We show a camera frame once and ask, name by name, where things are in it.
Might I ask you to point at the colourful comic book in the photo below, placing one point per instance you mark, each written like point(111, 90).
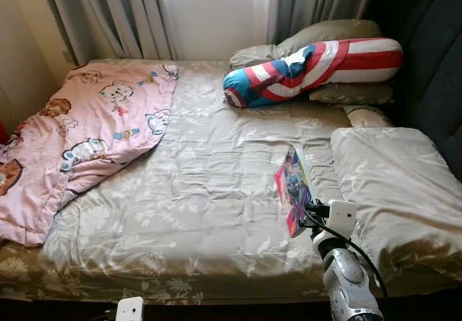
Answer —
point(294, 187)

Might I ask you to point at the large grey floral pillow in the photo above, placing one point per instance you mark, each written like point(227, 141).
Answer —
point(397, 191)

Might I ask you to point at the pink cartoon blanket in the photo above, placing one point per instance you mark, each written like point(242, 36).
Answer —
point(94, 119)

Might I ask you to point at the small beige bolster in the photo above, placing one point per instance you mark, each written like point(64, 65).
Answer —
point(368, 116)

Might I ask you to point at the bed with grey floral sheet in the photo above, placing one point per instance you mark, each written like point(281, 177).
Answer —
point(202, 191)

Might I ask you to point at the red white blue striped bolster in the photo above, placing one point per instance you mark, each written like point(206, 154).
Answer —
point(289, 76)

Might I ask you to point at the black upholstered headboard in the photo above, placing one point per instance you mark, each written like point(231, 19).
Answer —
point(433, 61)

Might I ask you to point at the grey curtain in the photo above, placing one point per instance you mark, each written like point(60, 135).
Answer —
point(108, 11)
point(310, 3)

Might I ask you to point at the bright window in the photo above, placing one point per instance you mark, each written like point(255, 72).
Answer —
point(213, 18)

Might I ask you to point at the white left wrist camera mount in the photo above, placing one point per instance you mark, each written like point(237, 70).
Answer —
point(130, 310)

